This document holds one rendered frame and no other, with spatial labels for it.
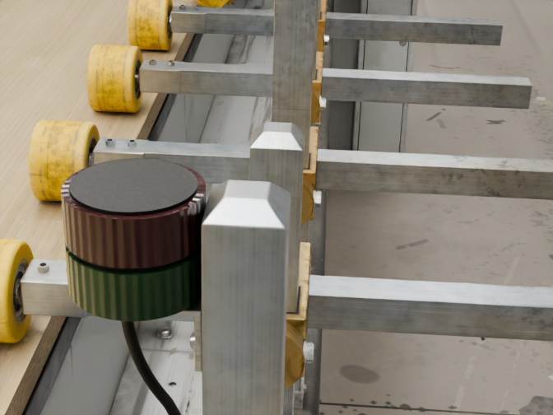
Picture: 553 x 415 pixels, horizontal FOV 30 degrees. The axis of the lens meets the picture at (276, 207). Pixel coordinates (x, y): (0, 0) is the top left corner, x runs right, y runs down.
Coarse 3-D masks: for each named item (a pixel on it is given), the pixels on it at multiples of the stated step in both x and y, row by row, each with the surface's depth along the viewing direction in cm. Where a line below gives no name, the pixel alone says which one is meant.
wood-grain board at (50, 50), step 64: (0, 0) 170; (64, 0) 171; (128, 0) 172; (192, 0) 173; (0, 64) 141; (64, 64) 142; (0, 128) 120; (128, 128) 121; (0, 192) 105; (64, 256) 93; (0, 384) 76
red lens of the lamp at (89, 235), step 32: (160, 160) 46; (64, 192) 42; (64, 224) 43; (96, 224) 41; (128, 224) 41; (160, 224) 41; (192, 224) 42; (96, 256) 41; (128, 256) 41; (160, 256) 42
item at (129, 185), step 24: (96, 168) 44; (120, 168) 44; (144, 168) 44; (168, 168) 45; (72, 192) 42; (96, 192) 42; (120, 192) 42; (144, 192) 42; (168, 192) 42; (192, 192) 42; (96, 264) 42; (168, 264) 42; (192, 312) 44; (192, 336) 45; (144, 360) 47; (168, 408) 47
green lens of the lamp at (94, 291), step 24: (72, 264) 43; (192, 264) 43; (72, 288) 43; (96, 288) 42; (120, 288) 42; (144, 288) 42; (168, 288) 42; (192, 288) 43; (96, 312) 43; (120, 312) 42; (144, 312) 42; (168, 312) 43
